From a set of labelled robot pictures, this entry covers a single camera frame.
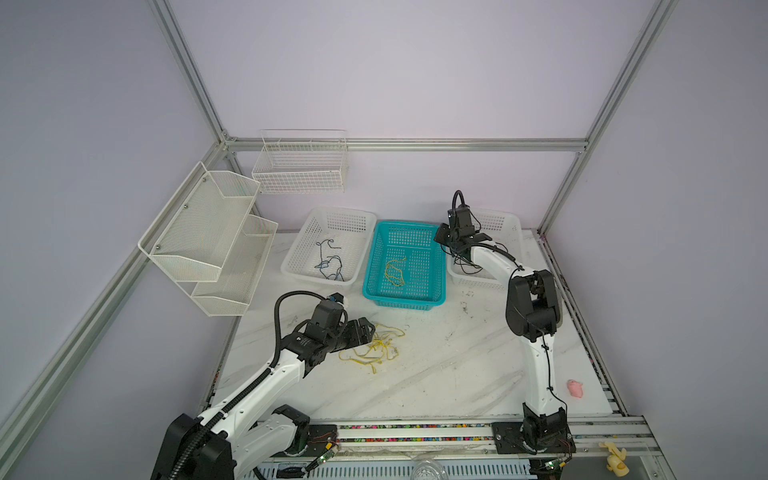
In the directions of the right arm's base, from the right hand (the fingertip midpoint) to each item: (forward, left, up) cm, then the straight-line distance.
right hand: (437, 230), depth 103 cm
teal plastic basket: (-6, +11, -14) cm, 19 cm away
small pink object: (-49, -35, -14) cm, 62 cm away
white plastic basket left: (+11, +34, -10) cm, 37 cm away
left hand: (-38, +24, -4) cm, 45 cm away
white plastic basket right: (+9, -28, -9) cm, 31 cm away
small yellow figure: (-65, -38, -12) cm, 77 cm away
